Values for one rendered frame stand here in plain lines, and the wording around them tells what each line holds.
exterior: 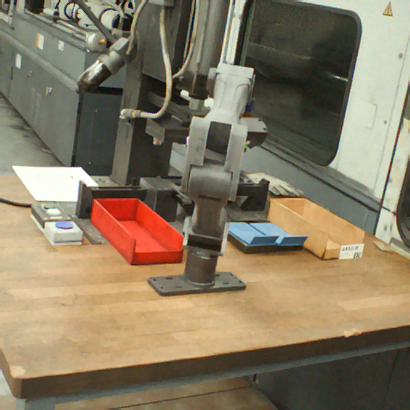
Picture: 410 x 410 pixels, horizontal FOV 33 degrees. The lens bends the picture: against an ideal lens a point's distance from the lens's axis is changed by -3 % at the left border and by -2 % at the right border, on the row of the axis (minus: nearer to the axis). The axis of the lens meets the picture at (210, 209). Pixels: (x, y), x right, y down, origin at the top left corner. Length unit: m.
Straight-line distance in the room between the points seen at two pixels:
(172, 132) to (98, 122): 3.22
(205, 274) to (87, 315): 0.27
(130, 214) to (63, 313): 0.52
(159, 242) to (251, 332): 0.41
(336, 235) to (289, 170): 0.67
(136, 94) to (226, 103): 0.76
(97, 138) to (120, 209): 3.24
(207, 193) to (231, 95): 0.19
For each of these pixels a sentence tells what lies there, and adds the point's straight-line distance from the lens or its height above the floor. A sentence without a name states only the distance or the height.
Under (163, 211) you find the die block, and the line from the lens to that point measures 1.75.
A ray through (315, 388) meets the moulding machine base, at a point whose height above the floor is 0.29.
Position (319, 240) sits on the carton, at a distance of 1.71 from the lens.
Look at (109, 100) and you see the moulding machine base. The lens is 4.90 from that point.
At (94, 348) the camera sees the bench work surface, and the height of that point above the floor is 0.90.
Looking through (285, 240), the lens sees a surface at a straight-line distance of 1.68.
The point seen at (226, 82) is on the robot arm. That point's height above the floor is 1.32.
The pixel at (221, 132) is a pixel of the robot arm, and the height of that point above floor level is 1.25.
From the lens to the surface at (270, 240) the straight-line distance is 1.66.
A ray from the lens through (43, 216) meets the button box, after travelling 1.61.
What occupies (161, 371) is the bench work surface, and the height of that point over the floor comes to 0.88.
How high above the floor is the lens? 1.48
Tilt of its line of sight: 18 degrees down
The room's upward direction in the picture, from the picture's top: 10 degrees clockwise
